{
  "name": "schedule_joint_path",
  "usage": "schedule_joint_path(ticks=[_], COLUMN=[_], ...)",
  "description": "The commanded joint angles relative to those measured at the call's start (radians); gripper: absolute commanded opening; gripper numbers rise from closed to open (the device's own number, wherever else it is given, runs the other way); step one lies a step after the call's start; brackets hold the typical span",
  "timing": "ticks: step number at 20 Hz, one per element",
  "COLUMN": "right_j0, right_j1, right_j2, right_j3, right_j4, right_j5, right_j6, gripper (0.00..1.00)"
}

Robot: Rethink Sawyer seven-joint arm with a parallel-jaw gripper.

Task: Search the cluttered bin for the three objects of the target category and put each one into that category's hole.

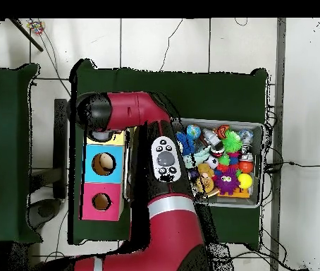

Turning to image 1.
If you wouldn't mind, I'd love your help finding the dark green table cloth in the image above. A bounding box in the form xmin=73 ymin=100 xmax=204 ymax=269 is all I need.
xmin=67 ymin=58 xmax=269 ymax=252
xmin=0 ymin=63 xmax=44 ymax=245

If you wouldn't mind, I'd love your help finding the black power cable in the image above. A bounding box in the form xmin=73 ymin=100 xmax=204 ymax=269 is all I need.
xmin=263 ymin=160 xmax=320 ymax=174

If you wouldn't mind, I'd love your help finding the black rod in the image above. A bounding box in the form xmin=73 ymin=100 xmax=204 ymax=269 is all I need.
xmin=8 ymin=18 xmax=45 ymax=53

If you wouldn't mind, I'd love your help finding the wire mesh bin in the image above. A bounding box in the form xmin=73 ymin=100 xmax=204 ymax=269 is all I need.
xmin=171 ymin=117 xmax=265 ymax=210

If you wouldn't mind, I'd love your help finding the purple spiky monster toy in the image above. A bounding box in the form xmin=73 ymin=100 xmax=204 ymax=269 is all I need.
xmin=213 ymin=167 xmax=240 ymax=196

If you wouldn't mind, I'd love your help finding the small multicoloured toy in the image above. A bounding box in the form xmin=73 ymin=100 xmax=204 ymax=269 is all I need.
xmin=26 ymin=19 xmax=47 ymax=37

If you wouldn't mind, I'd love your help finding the wooden box with three holes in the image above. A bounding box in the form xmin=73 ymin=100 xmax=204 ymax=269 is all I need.
xmin=79 ymin=131 xmax=127 ymax=222

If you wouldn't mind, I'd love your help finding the large blue spiky ball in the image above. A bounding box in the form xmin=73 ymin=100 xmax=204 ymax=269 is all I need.
xmin=176 ymin=131 xmax=196 ymax=157

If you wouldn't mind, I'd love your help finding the thin black floor cable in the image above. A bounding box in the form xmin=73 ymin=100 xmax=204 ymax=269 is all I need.
xmin=159 ymin=18 xmax=184 ymax=73

